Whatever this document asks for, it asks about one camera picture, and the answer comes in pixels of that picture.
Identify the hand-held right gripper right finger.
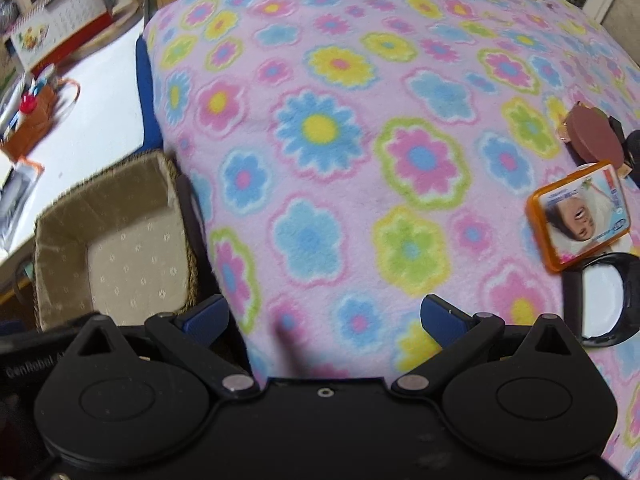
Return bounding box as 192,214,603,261
392,294,583,394

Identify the maroon round compact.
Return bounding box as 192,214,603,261
560,101,626,166

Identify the black round compact mirror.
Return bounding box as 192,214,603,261
562,252,640,348

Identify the orange case with face print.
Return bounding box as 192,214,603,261
526,160,632,273

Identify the white and red calendar box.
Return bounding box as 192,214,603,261
6,0,115,75

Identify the floral fleece blanket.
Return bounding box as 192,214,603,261
142,0,640,480

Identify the brown pouch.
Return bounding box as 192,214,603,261
0,62,83,160

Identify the lined wicker basket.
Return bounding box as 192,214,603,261
12,151,207,333

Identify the dark round object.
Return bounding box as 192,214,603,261
626,129,640,183

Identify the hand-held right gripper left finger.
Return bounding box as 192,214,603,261
65,294,257,394

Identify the clear plastic bag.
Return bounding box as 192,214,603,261
0,160,45,253

